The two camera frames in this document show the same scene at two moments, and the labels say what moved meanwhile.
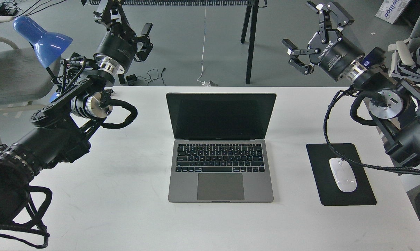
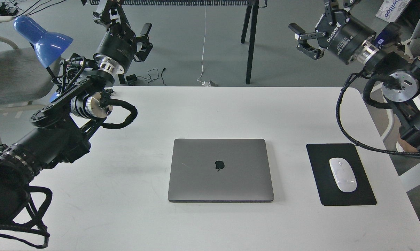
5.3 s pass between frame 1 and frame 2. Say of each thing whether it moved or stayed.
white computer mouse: stayed
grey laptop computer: moved
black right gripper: moved
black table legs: stayed
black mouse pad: stayed
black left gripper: stayed
